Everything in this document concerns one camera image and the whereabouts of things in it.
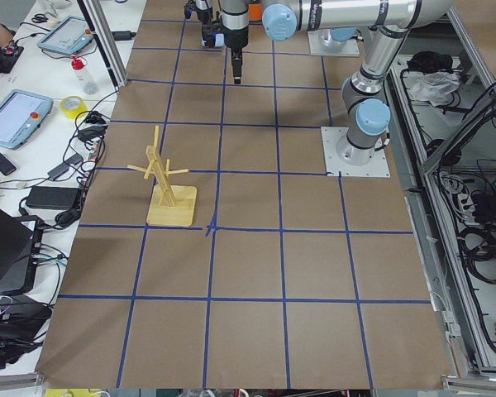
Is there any light blue plastic cup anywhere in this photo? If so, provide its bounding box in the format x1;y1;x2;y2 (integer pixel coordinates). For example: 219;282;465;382
203;33;224;48

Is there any red cap squeeze bottle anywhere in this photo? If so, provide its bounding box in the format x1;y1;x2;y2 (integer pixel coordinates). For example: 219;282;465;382
71;55;98;95

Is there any teach pendant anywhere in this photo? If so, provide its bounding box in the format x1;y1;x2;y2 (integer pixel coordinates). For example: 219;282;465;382
37;16;93;55
0;89;54;149

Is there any large black power brick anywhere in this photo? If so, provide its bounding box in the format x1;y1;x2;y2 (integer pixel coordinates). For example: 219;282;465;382
26;186;79;210

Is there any wooden cup rack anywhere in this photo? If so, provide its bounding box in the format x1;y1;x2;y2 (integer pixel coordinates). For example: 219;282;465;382
127;126;198;227

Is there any aluminium frame post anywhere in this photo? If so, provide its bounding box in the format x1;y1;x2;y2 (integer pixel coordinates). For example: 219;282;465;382
77;0;127;88

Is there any yellow tape roll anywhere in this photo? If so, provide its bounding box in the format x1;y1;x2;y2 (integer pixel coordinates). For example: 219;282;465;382
60;96;88;119

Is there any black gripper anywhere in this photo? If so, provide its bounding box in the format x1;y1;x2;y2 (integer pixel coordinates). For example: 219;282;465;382
184;0;217;45
222;12;248;84

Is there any white crumpled cloth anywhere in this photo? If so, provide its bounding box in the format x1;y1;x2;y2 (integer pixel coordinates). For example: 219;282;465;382
408;72;460;106

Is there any black power adapter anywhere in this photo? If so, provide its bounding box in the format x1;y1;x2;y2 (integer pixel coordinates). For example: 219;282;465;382
112;31;136;41

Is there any black smartphone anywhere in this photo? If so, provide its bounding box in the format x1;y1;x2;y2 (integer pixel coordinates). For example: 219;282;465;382
0;152;17;175

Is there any near teach pendant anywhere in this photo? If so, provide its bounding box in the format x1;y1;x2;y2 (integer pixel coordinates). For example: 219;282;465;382
0;89;54;149

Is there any black laptop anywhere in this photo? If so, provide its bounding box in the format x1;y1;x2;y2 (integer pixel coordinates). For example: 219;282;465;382
0;209;43;296

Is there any large orange can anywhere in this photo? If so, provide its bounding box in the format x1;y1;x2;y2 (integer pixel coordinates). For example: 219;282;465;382
248;3;263;22

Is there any far teach pendant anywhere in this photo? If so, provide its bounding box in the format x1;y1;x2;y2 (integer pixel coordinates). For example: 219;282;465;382
37;16;93;55

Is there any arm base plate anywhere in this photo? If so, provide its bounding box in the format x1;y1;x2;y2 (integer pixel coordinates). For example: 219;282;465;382
321;127;390;178
308;28;360;57

